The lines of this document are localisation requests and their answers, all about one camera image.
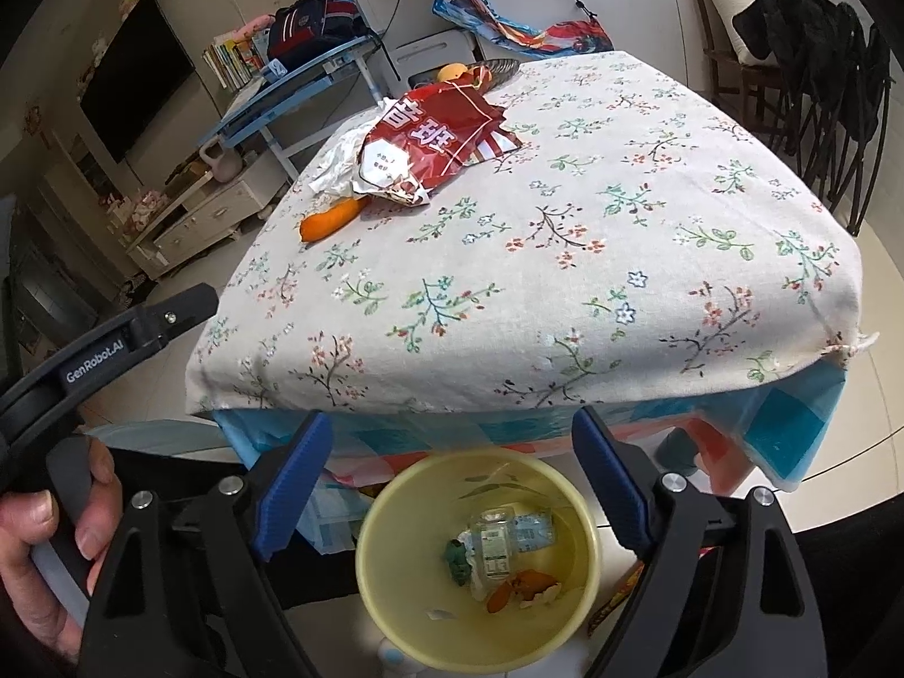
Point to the white appliance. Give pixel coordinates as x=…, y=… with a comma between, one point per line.
x=431, y=53

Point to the black folding chairs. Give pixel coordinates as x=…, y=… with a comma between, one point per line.
x=833, y=176

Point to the white television cabinet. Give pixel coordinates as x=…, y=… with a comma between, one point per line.
x=212, y=215

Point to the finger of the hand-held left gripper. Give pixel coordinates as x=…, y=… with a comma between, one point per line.
x=106, y=360

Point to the row of books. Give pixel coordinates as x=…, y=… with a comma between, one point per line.
x=233, y=60

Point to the orange packet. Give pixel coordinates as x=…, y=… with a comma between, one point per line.
x=614, y=600

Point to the dark green object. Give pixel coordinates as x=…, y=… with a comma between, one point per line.
x=676, y=452

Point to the black television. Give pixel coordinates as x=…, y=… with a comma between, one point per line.
x=134, y=85

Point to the dark blue red backpack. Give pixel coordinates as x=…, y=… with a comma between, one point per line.
x=318, y=18

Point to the red snack bag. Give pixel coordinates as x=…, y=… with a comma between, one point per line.
x=438, y=134

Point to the wooden chair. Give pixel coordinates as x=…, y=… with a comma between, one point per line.
x=720, y=85

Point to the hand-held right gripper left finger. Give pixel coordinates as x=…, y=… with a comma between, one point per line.
x=293, y=487

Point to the colourful printed bag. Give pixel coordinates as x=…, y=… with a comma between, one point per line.
x=515, y=21

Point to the round grey plate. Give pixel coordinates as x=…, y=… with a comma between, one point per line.
x=505, y=69

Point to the person's left hand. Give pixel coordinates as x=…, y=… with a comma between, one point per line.
x=28, y=579

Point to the green wrapper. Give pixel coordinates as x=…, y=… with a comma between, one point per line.
x=457, y=561

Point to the yellow plastic bin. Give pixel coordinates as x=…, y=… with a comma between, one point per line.
x=395, y=579

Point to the pink toys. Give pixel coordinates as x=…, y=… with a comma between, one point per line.
x=141, y=212

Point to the dark jacket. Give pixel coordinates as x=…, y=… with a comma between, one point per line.
x=812, y=42

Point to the small blue box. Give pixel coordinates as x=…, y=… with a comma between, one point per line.
x=275, y=69

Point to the orange carrot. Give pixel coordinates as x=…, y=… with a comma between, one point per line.
x=332, y=220

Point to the yellow fruit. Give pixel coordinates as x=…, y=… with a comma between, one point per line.
x=452, y=73

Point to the orange peel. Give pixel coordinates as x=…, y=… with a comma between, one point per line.
x=537, y=583
x=501, y=597

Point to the beige kettlebell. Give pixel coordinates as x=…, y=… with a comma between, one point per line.
x=222, y=164

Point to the clear packet with white label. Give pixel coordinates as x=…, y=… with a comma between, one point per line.
x=491, y=547

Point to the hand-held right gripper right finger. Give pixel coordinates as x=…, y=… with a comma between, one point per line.
x=614, y=494

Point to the pink plush toy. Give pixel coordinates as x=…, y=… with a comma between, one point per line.
x=254, y=25

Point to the blue checked plastic table cover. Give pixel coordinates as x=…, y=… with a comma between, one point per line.
x=777, y=424

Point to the blue desk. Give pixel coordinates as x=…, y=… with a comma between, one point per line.
x=311, y=67

